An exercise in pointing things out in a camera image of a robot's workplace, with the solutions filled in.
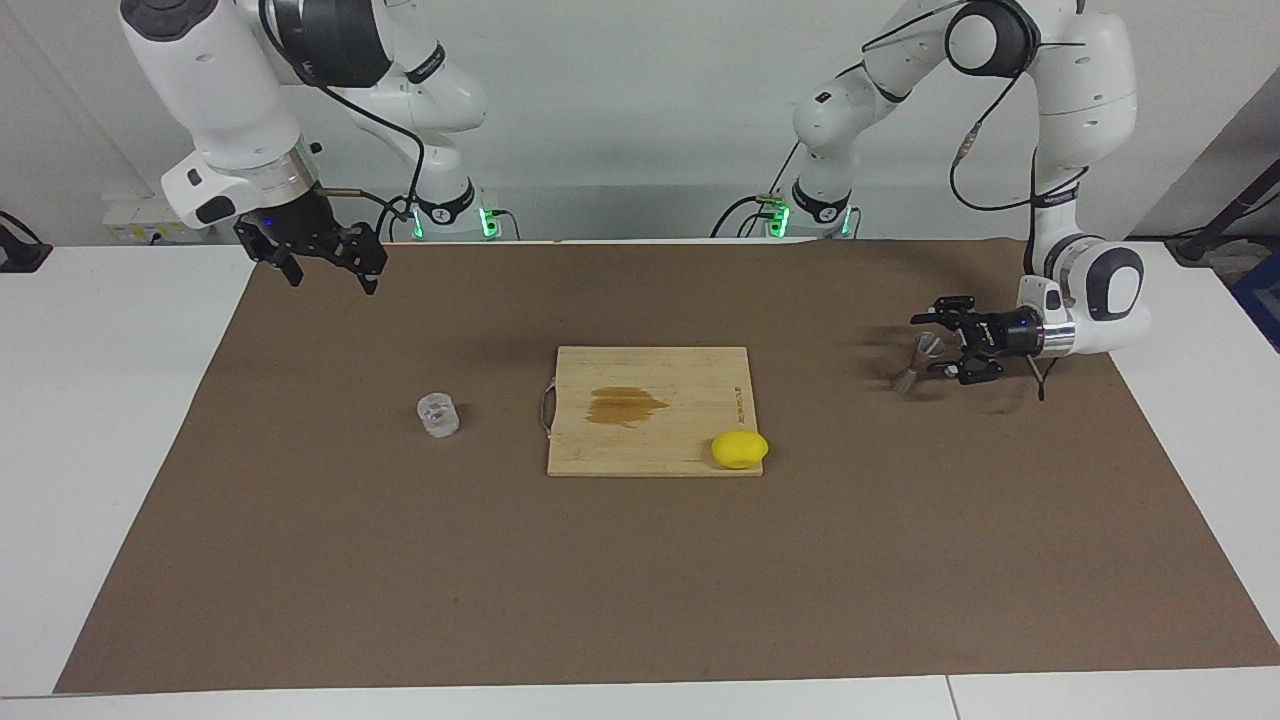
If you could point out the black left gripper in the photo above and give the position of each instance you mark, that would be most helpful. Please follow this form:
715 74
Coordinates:
1010 335

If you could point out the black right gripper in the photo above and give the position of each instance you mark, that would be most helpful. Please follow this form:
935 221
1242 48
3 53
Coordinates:
292 227

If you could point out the metal jigger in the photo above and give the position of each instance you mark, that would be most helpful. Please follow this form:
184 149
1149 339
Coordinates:
908 378

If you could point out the clear glass cup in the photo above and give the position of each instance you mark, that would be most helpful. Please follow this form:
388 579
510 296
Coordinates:
438 417

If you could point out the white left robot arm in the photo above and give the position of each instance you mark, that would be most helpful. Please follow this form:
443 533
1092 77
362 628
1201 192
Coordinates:
1085 90

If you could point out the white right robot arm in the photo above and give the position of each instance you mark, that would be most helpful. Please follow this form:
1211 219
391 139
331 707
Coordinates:
210 90

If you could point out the yellow lemon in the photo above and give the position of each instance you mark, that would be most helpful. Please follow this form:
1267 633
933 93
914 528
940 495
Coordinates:
740 449

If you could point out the black tripod leg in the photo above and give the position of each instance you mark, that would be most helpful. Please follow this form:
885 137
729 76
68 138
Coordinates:
1225 215

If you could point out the blue box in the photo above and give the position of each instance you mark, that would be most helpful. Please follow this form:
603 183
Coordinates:
1262 300

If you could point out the brown table mat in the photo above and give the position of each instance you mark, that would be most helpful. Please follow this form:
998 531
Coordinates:
300 560

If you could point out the black clamp stand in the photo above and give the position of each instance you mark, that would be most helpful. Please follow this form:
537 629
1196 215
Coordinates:
20 255

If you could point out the bamboo cutting board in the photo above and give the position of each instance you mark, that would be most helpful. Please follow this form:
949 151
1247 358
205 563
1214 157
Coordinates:
650 445

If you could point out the white wall power strip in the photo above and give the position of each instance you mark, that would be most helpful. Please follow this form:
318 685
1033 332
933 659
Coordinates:
140 215

